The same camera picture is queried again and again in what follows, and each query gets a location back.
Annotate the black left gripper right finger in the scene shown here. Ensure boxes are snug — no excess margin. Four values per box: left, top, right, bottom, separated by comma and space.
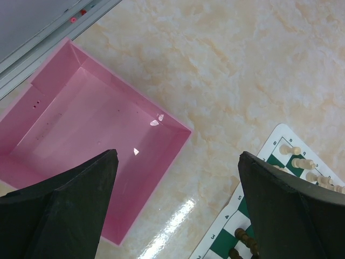
238, 151, 344, 258

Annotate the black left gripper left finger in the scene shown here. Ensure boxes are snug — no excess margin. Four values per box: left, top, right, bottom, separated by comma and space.
1, 149, 119, 258

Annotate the green white chess mat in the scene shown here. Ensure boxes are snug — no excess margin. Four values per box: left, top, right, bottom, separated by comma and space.
190, 123, 344, 258

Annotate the pink rectangular tray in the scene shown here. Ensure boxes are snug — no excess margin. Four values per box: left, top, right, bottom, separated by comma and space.
1, 38, 192, 245

